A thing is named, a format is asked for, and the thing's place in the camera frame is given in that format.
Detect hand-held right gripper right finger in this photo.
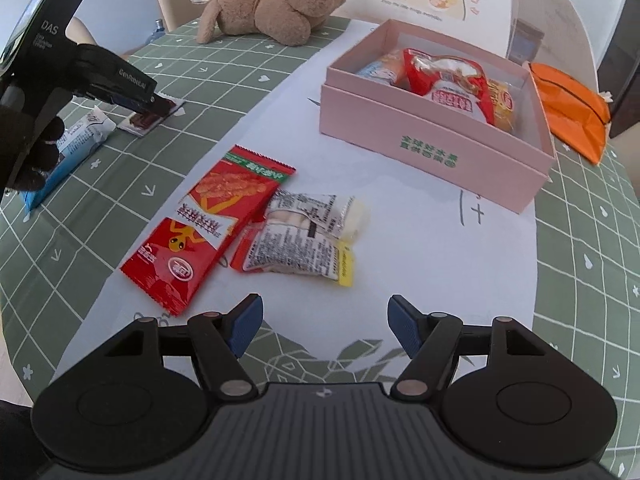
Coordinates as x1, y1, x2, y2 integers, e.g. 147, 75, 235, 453
387, 295, 551, 403

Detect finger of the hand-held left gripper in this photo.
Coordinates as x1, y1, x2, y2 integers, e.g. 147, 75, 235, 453
107, 90, 173, 120

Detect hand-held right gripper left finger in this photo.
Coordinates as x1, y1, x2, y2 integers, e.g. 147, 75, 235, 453
102, 294, 264, 403

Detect small dark brown packet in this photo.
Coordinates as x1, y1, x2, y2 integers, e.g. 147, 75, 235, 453
117, 97, 186, 136

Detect pink cardboard box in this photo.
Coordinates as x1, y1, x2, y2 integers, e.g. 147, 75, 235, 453
320, 19, 557, 213

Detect tan snack packet blue end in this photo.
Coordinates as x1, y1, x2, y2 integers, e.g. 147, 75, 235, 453
356, 50, 408, 86

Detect red white snack pouch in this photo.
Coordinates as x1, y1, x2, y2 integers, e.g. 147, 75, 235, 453
402, 49, 496, 126

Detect yellow snack packet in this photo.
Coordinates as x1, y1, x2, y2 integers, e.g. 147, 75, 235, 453
487, 77, 517, 133

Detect person's left hand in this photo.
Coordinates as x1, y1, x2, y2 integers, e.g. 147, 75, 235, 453
0, 102, 67, 193

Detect blue white snack packet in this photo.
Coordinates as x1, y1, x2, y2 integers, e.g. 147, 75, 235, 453
22, 109, 112, 211

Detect white cartoon printed mat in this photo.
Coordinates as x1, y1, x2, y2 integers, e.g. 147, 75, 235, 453
55, 0, 556, 401

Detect white packet red yellow edges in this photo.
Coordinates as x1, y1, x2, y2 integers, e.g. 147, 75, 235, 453
230, 225, 357, 288

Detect long red snack packet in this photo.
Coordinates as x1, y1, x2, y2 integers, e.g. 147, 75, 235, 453
120, 145, 297, 317

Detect brown plush toy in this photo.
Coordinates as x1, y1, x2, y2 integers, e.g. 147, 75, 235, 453
189, 0, 347, 47

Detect green checked tablecloth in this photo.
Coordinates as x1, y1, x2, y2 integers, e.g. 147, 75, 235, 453
0, 15, 640, 480

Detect orange bag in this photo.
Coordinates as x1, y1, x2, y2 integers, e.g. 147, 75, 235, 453
529, 61, 612, 166

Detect grey blue rectangular object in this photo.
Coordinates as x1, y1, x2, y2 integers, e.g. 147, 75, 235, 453
509, 17, 546, 62

